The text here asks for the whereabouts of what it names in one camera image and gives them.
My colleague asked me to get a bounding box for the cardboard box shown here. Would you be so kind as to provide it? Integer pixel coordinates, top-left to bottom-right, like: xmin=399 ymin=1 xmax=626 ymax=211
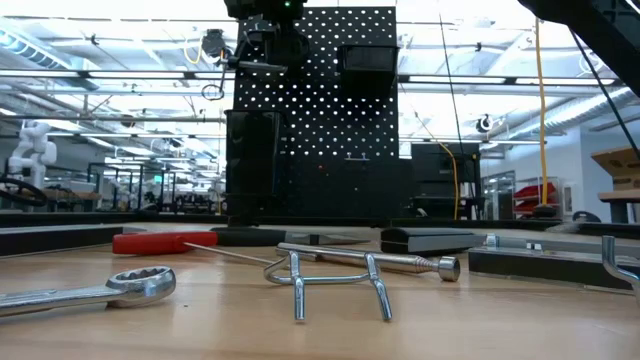
xmin=590 ymin=145 xmax=640 ymax=193

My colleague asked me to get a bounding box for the black aluminium table frame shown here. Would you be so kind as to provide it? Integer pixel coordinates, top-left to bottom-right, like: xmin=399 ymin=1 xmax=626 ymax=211
xmin=0 ymin=209 xmax=640 ymax=239

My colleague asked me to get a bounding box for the silver curved peg hook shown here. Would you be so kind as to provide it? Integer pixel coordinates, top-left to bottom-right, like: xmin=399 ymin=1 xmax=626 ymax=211
xmin=201 ymin=53 xmax=241 ymax=102

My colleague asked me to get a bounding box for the black-handled grey hacksaw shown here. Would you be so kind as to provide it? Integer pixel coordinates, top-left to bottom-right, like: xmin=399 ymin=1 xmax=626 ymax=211
xmin=379 ymin=225 xmax=640 ymax=258

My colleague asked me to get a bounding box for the tall narrow black bin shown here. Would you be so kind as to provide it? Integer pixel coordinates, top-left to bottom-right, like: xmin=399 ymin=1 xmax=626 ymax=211
xmin=224 ymin=109 xmax=288 ymax=224

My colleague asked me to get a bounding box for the black perforated pegboard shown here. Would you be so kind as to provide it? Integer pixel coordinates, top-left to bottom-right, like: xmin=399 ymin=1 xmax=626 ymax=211
xmin=224 ymin=5 xmax=402 ymax=229

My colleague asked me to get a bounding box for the silver telescopic rod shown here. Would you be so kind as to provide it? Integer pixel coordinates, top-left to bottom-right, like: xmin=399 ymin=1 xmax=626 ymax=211
xmin=275 ymin=241 xmax=462 ymax=283

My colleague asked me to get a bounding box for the red-handled screwdriver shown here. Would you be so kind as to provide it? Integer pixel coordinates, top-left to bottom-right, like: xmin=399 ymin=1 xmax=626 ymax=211
xmin=111 ymin=229 xmax=279 ymax=267

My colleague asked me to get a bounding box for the wooden side table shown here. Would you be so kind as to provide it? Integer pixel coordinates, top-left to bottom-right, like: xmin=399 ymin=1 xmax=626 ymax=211
xmin=596 ymin=189 xmax=640 ymax=225

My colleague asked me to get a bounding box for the yellow hanging cable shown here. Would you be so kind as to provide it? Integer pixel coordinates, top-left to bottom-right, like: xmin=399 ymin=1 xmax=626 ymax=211
xmin=438 ymin=140 xmax=462 ymax=222

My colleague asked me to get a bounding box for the red storage bin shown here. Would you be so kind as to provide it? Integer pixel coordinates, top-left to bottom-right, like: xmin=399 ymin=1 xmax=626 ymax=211
xmin=511 ymin=181 xmax=559 ymax=218

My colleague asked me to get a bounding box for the wide black bin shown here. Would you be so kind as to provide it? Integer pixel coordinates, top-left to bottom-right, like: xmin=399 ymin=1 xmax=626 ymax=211
xmin=335 ymin=43 xmax=402 ymax=100

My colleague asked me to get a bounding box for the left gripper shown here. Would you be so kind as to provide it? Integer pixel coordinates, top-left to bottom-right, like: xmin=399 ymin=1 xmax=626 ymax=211
xmin=233 ymin=19 xmax=312 ymax=77

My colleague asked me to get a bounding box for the black ceiling cable reel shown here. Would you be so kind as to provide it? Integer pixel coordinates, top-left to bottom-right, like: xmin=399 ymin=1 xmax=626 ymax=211
xmin=474 ymin=113 xmax=495 ymax=135
xmin=200 ymin=27 xmax=230 ymax=60

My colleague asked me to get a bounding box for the silver combination wrench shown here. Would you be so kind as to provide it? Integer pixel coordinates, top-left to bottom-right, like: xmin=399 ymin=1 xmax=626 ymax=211
xmin=0 ymin=264 xmax=178 ymax=319

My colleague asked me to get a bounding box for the black cabinet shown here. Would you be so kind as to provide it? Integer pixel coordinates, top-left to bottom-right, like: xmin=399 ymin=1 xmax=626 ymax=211
xmin=410 ymin=141 xmax=484 ymax=220

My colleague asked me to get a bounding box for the yellow strap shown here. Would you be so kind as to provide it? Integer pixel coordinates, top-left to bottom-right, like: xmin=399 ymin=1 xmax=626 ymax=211
xmin=533 ymin=16 xmax=550 ymax=209

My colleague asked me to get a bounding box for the black round puck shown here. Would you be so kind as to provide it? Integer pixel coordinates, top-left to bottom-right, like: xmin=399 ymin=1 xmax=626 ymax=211
xmin=530 ymin=203 xmax=559 ymax=220

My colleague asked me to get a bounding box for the thin slanted black cable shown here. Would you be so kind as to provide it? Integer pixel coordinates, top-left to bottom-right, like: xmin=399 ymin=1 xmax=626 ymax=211
xmin=569 ymin=28 xmax=640 ymax=159

